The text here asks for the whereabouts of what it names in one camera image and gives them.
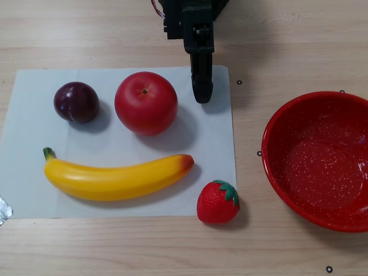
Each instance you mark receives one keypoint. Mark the grey duct tape piece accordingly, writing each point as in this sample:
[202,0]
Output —
[4,211]

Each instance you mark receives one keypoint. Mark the white paper sheet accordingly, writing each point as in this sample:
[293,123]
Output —
[34,143]

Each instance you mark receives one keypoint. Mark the dark purple toy plum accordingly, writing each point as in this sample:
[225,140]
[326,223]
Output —
[76,102]

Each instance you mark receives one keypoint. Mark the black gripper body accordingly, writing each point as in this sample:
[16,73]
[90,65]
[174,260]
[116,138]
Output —
[201,43]

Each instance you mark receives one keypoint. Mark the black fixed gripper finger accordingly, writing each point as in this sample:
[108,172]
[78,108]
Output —
[206,77]

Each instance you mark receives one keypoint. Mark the red toy strawberry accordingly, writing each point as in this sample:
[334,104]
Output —
[214,205]

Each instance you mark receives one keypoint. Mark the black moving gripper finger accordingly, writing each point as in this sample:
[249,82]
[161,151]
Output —
[195,72]

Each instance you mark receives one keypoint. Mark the red toy apple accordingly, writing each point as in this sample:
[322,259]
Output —
[146,109]

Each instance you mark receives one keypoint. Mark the red speckled bowl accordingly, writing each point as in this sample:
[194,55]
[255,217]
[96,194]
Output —
[316,172]

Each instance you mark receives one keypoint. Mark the yellow toy banana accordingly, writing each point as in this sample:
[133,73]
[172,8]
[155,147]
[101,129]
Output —
[115,184]

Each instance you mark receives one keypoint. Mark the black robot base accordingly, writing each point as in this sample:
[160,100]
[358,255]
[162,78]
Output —
[221,7]

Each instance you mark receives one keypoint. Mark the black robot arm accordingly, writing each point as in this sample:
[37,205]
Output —
[172,17]

